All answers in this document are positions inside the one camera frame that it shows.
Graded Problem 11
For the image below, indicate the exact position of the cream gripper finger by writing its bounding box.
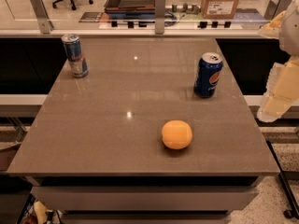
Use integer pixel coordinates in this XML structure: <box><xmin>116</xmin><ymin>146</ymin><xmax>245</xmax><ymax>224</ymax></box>
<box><xmin>258</xmin><ymin>11</ymin><xmax>285</xmax><ymax>39</ymax></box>
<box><xmin>257</xmin><ymin>57</ymin><xmax>299</xmax><ymax>122</ymax></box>

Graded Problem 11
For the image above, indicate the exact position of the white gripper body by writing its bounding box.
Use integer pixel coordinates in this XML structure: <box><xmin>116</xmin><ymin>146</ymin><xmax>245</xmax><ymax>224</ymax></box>
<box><xmin>279</xmin><ymin>0</ymin><xmax>299</xmax><ymax>56</ymax></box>

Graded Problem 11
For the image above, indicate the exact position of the orange fruit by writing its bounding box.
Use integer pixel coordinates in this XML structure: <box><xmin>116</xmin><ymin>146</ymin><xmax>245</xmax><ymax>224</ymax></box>
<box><xmin>162</xmin><ymin>120</ymin><xmax>192</xmax><ymax>150</ymax></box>

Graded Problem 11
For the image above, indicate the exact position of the blue pepsi can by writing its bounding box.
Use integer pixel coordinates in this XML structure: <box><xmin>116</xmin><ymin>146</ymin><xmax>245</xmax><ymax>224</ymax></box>
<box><xmin>193</xmin><ymin>52</ymin><xmax>223</xmax><ymax>98</ymax></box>

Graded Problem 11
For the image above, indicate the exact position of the red bull can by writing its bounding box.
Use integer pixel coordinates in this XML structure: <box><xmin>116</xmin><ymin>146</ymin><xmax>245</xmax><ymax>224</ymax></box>
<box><xmin>62</xmin><ymin>34</ymin><xmax>89</xmax><ymax>77</ymax></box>

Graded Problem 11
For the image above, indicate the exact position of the cardboard box with label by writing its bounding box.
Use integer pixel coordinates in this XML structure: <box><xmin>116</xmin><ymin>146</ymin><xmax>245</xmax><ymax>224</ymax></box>
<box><xmin>201</xmin><ymin>0</ymin><xmax>239</xmax><ymax>19</ymax></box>

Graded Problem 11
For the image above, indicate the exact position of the right metal glass bracket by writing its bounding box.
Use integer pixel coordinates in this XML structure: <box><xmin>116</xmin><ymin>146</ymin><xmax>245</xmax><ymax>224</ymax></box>
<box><xmin>263</xmin><ymin>0</ymin><xmax>292</xmax><ymax>21</ymax></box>

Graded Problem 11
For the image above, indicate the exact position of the metal glass bracket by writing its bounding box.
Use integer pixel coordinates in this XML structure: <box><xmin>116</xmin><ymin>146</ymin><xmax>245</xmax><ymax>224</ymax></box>
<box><xmin>155</xmin><ymin>0</ymin><xmax>165</xmax><ymax>35</ymax></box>
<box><xmin>30</xmin><ymin>0</ymin><xmax>53</xmax><ymax>34</ymax></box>
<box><xmin>263</xmin><ymin>0</ymin><xmax>292</xmax><ymax>21</ymax></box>

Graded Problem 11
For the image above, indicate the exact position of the middle metal glass bracket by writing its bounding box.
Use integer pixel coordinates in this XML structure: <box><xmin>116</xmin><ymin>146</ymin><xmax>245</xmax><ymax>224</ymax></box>
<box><xmin>155</xmin><ymin>0</ymin><xmax>165</xmax><ymax>35</ymax></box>

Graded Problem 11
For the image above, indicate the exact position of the left metal glass bracket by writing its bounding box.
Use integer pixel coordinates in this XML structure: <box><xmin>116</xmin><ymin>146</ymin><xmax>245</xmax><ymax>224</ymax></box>
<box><xmin>30</xmin><ymin>0</ymin><xmax>53</xmax><ymax>34</ymax></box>

